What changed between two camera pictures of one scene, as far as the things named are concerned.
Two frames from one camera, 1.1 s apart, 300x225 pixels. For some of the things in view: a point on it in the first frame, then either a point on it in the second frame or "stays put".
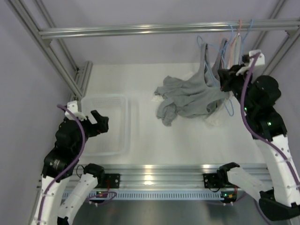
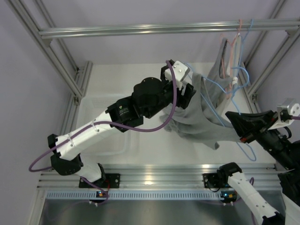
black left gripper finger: [103, 124] -> [185, 99]
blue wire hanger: [223, 44] -> [254, 159]
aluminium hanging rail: [258, 26] stays put
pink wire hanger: [231, 48] stays put
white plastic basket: [116, 142] stays put
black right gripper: [228, 77] -> [252, 126]
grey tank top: [202, 88] -> [194, 122]
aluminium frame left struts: [75, 84] stays put
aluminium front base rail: [165, 176] stays put
